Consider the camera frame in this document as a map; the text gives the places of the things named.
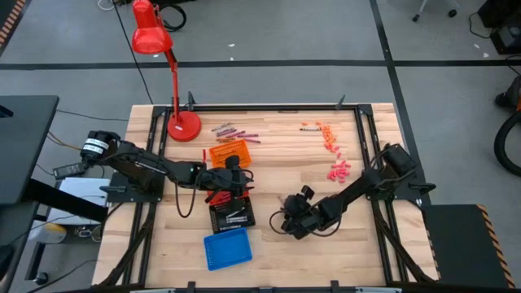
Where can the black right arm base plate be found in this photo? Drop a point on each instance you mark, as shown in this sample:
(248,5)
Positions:
(407,194)

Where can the dark grey crayon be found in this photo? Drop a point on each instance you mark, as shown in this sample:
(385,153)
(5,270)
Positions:
(310,129)

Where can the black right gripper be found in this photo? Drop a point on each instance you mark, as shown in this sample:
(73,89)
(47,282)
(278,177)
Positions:
(303,217)

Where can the black power adapter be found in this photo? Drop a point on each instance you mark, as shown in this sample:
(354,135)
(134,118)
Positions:
(69,171)

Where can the red plastic basket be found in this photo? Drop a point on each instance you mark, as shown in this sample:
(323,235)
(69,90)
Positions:
(234,198)

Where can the white box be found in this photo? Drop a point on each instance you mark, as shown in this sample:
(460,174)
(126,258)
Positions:
(81,188)

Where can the blue grey crayon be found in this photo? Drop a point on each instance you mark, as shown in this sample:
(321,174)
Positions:
(221,127)
(224,130)

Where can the black desk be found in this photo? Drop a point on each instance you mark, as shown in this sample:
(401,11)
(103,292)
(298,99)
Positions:
(24,142)

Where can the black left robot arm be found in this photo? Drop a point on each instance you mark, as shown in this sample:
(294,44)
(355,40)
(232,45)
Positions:
(142,163)

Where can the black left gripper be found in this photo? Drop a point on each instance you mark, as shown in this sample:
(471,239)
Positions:
(228,179)

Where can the black vacuum cleaner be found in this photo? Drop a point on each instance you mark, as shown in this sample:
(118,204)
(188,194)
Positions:
(509,99)

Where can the orange plastic basket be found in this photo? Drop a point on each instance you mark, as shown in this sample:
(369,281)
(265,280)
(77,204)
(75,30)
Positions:
(217,152)

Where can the orange brown crayon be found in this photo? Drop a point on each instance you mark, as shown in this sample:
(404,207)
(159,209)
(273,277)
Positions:
(225,139)

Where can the black hazard-striped platform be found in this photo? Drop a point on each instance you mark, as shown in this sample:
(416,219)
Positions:
(460,244)

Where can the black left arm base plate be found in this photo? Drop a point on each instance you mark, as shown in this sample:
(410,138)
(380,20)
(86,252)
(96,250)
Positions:
(122,197)

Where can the pale yellow container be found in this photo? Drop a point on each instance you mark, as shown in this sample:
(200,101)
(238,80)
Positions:
(49,233)

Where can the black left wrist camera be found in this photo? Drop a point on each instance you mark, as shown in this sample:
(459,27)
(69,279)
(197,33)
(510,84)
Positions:
(233,162)

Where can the blue plastic basket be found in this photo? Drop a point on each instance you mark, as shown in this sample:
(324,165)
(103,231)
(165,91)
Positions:
(228,249)

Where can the hazard-striped floor mat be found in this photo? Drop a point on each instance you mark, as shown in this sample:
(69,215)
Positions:
(10,20)

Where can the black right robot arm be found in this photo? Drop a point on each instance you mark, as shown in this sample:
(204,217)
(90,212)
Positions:
(358,187)

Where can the red desk lamp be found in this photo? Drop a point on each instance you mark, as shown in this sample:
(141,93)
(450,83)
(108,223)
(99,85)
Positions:
(150,38)

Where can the black plastic basket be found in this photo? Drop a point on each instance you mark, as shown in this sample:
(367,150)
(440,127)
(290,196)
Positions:
(217,226)

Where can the office chair base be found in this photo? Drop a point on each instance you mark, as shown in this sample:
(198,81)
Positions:
(452,13)

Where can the black equipment case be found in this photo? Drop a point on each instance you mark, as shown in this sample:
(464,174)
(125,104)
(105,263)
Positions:
(506,38)

